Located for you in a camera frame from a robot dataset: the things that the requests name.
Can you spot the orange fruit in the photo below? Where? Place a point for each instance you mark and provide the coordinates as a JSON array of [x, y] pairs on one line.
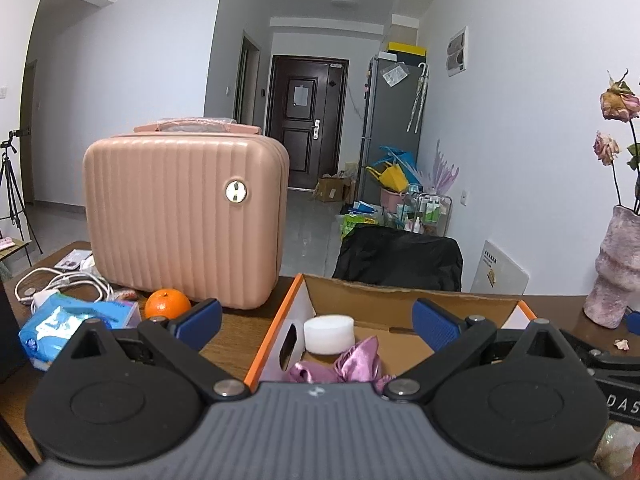
[[167, 304]]

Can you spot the white wall outlet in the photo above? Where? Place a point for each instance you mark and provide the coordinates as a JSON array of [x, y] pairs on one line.
[[466, 197]]

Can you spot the metal rack with bottles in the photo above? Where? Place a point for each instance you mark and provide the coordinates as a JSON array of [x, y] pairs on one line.
[[427, 212]]

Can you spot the white flat board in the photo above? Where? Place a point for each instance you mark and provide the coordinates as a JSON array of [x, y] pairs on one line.
[[500, 270]]

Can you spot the black chair back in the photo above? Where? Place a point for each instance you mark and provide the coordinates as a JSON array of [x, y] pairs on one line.
[[400, 260]]

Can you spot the pink bucket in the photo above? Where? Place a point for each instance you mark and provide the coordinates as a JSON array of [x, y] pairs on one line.
[[391, 199]]

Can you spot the blue tissue pack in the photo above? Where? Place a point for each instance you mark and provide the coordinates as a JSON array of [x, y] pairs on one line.
[[65, 320]]

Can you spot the grey refrigerator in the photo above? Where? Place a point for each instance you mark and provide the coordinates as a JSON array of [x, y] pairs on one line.
[[390, 135]]

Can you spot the white folded umbrella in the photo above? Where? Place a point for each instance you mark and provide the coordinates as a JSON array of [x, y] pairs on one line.
[[419, 97]]

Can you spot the black camera tripod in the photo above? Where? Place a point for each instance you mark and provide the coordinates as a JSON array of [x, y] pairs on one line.
[[9, 185]]

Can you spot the purple wing decoration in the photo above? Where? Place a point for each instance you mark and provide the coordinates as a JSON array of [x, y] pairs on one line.
[[440, 172]]

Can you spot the yellow box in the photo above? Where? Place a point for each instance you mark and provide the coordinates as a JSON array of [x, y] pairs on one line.
[[407, 52]]

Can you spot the green plastic bag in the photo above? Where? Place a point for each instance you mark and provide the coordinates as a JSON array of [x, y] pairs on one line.
[[352, 225]]

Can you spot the small wooden side table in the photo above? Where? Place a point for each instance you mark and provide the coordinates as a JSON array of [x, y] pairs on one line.
[[10, 249]]

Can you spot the round ceiling lamp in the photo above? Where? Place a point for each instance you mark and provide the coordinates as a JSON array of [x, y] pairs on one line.
[[346, 2]]

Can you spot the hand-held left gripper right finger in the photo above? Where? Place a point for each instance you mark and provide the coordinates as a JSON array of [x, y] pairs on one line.
[[435, 325]]

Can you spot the brown cardboard box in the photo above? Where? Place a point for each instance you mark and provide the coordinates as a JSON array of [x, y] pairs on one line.
[[332, 189]]

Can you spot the pale pearly soft ball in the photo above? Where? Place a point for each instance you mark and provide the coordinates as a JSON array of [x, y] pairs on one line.
[[622, 447]]

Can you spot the white foam cylinder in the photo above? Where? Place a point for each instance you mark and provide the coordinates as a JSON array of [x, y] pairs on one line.
[[328, 335]]

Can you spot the orange cardboard box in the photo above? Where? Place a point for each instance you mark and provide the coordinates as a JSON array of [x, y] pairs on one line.
[[380, 310]]

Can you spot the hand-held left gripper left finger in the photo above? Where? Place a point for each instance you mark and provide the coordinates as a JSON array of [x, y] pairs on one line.
[[202, 322]]

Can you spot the clear plastic pouch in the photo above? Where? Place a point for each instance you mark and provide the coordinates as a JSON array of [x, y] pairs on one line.
[[396, 74]]

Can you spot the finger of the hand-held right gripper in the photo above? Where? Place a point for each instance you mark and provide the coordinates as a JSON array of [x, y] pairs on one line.
[[590, 347], [633, 321]]

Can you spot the textured grey vase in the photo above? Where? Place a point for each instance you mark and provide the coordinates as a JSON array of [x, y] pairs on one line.
[[612, 275]]

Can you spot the fallen rose petal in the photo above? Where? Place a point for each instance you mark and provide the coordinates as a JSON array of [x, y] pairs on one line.
[[621, 344]]

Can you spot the dark brown door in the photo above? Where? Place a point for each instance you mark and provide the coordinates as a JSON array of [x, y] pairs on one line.
[[302, 145]]

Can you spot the pink ribbed suitcase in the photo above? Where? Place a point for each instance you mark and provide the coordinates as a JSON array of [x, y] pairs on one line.
[[170, 210]]

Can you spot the paper sheet on door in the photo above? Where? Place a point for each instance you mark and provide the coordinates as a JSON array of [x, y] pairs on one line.
[[300, 95]]

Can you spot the white paper booklet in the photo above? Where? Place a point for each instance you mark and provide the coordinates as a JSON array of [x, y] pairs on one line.
[[72, 261]]

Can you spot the white wall panel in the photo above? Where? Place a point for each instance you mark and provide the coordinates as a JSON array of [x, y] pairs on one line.
[[457, 52]]

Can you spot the blue and yellow bags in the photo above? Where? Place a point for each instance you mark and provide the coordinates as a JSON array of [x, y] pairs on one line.
[[395, 172]]

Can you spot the purple satin bow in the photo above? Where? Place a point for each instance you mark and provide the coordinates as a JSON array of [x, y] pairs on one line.
[[357, 360]]

